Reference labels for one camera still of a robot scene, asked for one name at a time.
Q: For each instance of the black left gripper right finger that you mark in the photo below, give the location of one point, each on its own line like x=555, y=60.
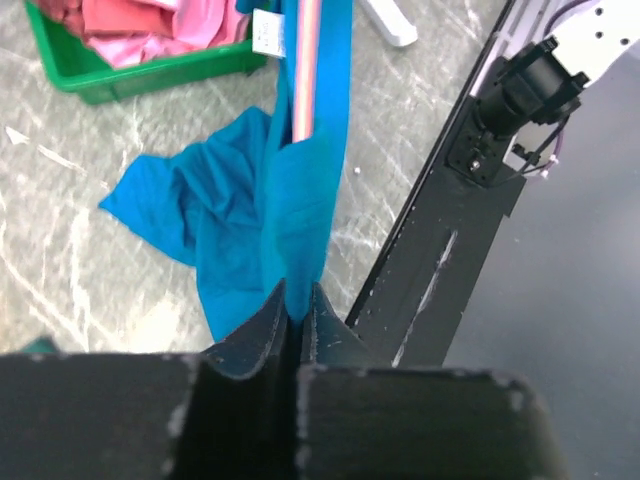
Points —
x=357, y=419

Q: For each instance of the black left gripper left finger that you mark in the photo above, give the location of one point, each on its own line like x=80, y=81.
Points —
x=218, y=414

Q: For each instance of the teal blue t shirt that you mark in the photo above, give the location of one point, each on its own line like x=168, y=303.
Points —
x=248, y=208

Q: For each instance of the pink wire hanger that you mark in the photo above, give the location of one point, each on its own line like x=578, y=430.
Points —
x=308, y=28

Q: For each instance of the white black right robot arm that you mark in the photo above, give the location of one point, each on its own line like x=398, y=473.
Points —
x=542, y=82

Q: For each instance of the pink t shirt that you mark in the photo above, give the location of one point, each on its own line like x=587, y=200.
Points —
x=197, y=25

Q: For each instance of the dark green shorts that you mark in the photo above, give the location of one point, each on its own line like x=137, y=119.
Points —
x=41, y=345

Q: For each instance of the green plastic tray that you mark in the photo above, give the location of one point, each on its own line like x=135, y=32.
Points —
x=72, y=68

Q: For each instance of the silver white clothes rack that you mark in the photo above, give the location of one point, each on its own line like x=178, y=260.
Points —
x=390, y=21

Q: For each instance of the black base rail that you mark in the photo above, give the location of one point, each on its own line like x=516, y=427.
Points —
x=415, y=295

